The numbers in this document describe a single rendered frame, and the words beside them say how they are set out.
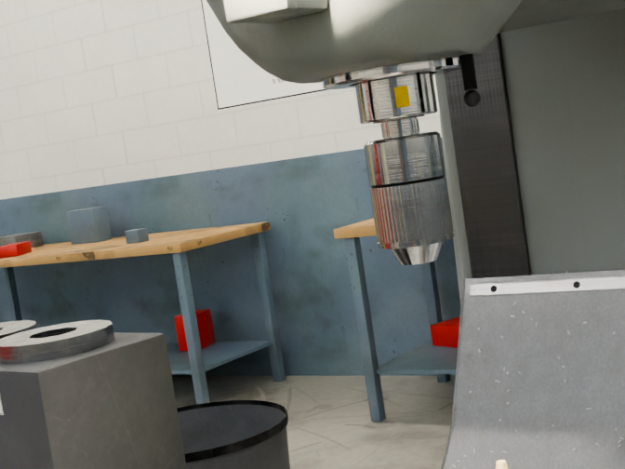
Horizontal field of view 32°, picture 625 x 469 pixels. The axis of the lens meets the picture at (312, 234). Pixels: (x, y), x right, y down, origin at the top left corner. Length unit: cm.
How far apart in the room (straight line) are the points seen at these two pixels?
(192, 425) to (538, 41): 207
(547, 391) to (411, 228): 40
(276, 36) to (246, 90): 539
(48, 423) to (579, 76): 55
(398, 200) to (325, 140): 508
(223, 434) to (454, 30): 239
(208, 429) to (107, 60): 404
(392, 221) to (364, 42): 12
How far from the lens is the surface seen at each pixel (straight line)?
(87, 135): 682
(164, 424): 84
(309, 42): 59
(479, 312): 105
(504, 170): 103
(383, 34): 58
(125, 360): 81
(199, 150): 623
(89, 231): 643
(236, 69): 602
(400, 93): 64
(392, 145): 64
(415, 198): 64
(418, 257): 65
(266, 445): 256
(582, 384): 100
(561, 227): 103
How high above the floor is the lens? 127
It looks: 5 degrees down
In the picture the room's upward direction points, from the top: 9 degrees counter-clockwise
